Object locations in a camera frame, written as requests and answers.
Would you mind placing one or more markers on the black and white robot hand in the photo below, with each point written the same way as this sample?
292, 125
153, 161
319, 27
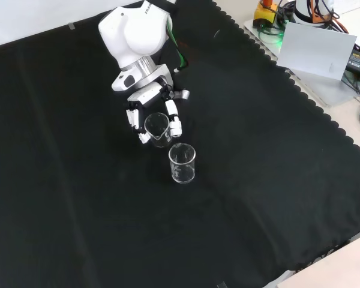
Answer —
150, 99

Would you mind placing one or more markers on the small clear glass beaker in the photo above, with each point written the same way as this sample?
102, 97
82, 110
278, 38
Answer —
157, 129

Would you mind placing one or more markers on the yellow stop button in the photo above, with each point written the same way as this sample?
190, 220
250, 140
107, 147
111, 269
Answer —
265, 12

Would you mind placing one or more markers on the grey metal base plate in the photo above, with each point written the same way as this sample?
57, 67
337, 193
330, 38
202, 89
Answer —
315, 84

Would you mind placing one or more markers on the large clear glass beaker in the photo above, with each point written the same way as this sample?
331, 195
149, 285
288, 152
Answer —
182, 164

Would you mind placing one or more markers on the black bench cloth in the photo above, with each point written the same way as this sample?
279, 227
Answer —
138, 195

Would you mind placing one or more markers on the pale grey board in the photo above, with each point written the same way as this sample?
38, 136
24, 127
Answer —
313, 51

